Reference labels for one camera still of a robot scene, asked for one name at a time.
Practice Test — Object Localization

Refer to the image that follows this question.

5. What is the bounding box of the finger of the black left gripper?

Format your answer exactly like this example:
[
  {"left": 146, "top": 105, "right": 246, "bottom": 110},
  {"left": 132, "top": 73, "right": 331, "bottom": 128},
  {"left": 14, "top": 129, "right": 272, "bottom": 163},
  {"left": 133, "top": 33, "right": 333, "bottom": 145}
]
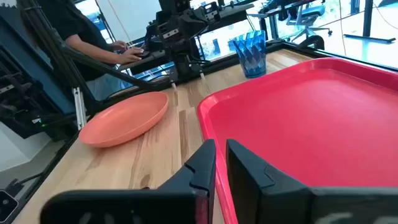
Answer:
[
  {"left": 186, "top": 55, "right": 206, "bottom": 80},
  {"left": 167, "top": 73, "right": 178, "bottom": 91}
]

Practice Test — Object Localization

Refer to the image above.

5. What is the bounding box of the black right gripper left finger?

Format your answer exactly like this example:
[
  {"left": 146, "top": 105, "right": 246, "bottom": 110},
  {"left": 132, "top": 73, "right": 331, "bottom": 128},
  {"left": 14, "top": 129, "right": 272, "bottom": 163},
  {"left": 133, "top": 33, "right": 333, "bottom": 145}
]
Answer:
[{"left": 39, "top": 139, "right": 217, "bottom": 224}]

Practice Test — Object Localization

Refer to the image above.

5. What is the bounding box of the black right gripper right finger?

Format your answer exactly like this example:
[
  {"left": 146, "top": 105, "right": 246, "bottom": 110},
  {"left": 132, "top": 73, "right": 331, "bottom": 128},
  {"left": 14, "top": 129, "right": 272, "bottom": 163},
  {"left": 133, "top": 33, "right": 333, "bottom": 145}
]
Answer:
[{"left": 226, "top": 139, "right": 398, "bottom": 224}]

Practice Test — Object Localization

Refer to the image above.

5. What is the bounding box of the blue faceted plastic cup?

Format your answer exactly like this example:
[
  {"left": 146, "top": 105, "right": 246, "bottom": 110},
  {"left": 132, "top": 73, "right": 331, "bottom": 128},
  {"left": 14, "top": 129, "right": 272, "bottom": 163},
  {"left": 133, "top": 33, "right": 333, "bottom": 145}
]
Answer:
[{"left": 231, "top": 30, "right": 267, "bottom": 79}]

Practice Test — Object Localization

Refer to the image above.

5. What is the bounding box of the orange plate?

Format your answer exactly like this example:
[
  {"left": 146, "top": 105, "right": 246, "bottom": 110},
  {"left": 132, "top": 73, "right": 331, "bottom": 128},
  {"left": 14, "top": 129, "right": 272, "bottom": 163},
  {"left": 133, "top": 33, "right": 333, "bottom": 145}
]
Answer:
[{"left": 78, "top": 91, "right": 170, "bottom": 149}]

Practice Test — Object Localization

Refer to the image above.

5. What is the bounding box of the red plastic tray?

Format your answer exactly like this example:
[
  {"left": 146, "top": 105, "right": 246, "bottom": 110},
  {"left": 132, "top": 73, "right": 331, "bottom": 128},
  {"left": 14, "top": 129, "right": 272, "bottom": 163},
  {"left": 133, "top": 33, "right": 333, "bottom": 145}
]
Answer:
[{"left": 197, "top": 57, "right": 398, "bottom": 224}]

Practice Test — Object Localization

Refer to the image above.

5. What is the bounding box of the grey desk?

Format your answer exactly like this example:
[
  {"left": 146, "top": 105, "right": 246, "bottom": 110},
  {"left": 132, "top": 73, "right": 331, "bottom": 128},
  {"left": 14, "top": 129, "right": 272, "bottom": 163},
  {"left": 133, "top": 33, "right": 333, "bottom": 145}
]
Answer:
[{"left": 117, "top": 49, "right": 170, "bottom": 73}]

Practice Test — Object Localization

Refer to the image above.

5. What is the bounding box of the person's hand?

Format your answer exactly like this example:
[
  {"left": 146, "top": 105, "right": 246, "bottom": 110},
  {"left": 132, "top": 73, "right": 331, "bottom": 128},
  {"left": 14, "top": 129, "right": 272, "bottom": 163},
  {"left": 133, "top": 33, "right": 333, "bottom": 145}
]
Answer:
[
  {"left": 116, "top": 46, "right": 146, "bottom": 65},
  {"left": 110, "top": 40, "right": 129, "bottom": 52}
]

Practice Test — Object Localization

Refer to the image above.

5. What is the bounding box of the person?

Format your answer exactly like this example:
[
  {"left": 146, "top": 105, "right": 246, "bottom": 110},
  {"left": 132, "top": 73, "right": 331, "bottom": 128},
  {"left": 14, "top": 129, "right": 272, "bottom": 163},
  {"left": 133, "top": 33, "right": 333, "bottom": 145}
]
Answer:
[{"left": 37, "top": 0, "right": 146, "bottom": 101}]

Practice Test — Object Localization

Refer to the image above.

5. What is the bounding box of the office chair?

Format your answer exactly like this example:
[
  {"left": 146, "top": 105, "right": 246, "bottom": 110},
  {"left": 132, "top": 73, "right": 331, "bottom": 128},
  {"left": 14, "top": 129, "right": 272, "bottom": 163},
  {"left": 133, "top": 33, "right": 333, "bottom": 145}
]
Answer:
[{"left": 285, "top": 4, "right": 333, "bottom": 42}]

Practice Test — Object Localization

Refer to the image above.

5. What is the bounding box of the blue panel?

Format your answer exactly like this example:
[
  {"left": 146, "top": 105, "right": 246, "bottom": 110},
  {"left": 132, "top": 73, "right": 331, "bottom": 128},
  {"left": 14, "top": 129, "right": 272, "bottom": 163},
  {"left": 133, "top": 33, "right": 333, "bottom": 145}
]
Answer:
[{"left": 0, "top": 14, "right": 77, "bottom": 116}]

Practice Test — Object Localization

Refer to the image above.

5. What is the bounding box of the black equipment rack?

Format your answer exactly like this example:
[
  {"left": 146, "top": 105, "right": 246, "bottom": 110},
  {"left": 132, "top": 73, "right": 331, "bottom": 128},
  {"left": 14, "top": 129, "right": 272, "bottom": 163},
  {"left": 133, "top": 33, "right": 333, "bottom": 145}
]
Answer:
[{"left": 0, "top": 60, "right": 74, "bottom": 141}]

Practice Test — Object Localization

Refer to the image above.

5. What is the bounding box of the silver aluminium bracket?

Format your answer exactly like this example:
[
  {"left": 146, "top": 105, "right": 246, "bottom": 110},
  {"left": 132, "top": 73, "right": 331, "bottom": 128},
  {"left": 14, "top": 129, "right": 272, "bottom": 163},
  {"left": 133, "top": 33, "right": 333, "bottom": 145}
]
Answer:
[{"left": 72, "top": 87, "right": 88, "bottom": 131}]

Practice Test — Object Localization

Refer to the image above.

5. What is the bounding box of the black curved cable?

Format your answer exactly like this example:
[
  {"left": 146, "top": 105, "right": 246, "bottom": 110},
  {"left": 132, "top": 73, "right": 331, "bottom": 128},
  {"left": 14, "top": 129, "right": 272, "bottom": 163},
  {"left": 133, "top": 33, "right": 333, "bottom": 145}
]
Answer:
[{"left": 297, "top": 35, "right": 325, "bottom": 50}]

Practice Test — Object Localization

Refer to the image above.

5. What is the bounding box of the black floor cable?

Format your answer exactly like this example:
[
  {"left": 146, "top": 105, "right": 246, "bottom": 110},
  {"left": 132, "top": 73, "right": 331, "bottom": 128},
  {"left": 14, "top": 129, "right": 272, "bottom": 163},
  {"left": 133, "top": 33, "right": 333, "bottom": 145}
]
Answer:
[{"left": 4, "top": 172, "right": 44, "bottom": 197}]

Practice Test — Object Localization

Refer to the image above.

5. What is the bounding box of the black stand post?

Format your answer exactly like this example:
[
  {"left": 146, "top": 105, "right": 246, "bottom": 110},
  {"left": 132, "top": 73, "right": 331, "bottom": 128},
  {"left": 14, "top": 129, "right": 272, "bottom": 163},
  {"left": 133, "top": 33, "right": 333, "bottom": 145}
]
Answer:
[{"left": 343, "top": 0, "right": 396, "bottom": 44}]

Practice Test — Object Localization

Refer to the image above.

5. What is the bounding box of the black rounded camera box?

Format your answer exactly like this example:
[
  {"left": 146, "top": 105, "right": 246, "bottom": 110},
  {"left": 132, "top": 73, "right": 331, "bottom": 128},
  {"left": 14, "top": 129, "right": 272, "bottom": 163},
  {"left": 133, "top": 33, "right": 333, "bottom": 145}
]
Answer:
[{"left": 0, "top": 189, "right": 19, "bottom": 223}]

